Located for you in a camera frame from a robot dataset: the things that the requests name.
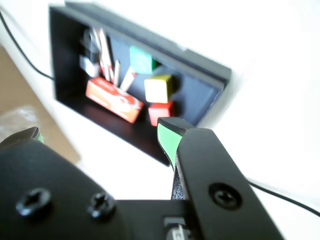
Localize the red cube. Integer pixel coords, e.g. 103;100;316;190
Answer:
147;100;177;127

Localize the yellow cube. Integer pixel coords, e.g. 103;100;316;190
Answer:
143;73;175;104

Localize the thin black cable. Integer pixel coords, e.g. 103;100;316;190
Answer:
246;175;320;218

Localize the green cube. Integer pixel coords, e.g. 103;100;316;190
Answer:
129;45;162;75

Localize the black power cable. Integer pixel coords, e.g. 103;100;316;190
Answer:
0;9;55;81

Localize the black cardboard box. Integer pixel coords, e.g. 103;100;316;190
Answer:
48;6;225;168

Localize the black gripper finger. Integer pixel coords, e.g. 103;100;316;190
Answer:
0;126;132;240
156;116;286;240

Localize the red and white matchbox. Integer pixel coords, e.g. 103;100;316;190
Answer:
85;75;146;124

